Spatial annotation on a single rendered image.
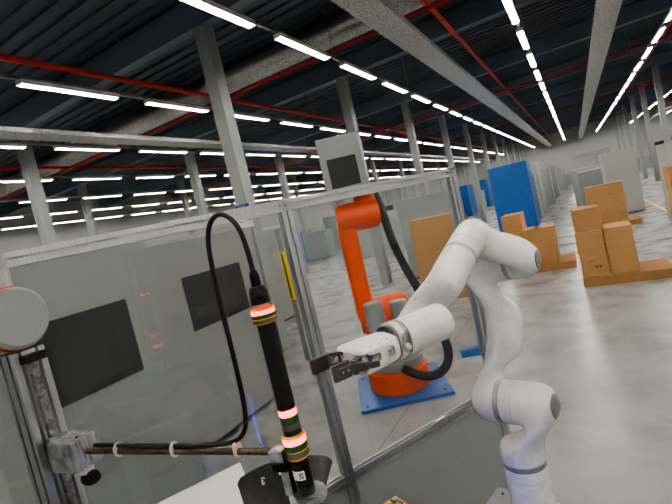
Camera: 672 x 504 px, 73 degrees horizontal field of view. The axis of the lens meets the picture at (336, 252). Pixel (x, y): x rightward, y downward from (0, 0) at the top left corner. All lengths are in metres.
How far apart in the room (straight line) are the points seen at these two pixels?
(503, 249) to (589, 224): 6.89
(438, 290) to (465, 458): 1.29
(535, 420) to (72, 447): 1.13
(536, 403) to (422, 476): 0.90
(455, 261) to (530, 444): 0.55
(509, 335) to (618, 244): 6.93
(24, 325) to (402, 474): 1.44
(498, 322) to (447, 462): 0.99
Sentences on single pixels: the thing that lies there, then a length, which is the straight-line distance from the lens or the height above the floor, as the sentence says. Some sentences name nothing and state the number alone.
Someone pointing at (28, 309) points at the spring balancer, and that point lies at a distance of 1.35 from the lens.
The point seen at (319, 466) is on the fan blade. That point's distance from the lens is 1.11.
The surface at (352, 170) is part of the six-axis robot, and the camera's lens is 4.67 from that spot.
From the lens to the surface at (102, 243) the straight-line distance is 1.48.
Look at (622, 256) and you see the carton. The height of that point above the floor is 0.39.
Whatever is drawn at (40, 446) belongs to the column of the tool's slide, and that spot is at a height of 1.57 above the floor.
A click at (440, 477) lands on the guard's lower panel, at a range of 2.19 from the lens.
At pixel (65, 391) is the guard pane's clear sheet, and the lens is 1.52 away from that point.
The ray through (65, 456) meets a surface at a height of 1.55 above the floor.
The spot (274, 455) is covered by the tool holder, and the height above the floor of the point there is 1.54.
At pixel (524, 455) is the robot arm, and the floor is 1.21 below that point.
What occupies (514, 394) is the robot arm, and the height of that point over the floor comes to 1.37.
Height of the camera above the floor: 1.93
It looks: 4 degrees down
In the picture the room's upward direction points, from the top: 13 degrees counter-clockwise
